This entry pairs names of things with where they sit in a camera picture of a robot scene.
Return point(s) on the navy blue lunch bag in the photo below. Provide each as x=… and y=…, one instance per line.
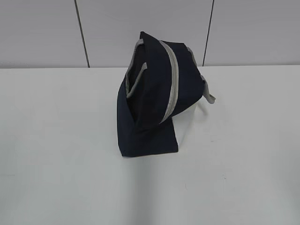
x=157, y=97

